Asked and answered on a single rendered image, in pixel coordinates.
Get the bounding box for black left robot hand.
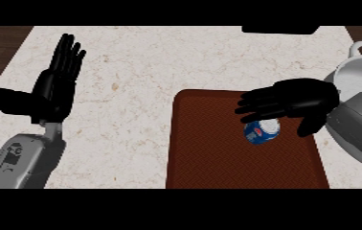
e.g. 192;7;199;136
0;33;87;126

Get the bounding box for white pot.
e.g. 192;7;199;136
322;40;362;103

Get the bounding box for brown rectangular tray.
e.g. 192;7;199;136
165;88;331;190

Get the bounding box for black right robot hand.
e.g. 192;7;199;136
233;78;343;138

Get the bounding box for blue and white can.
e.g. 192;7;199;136
242;118;281;146

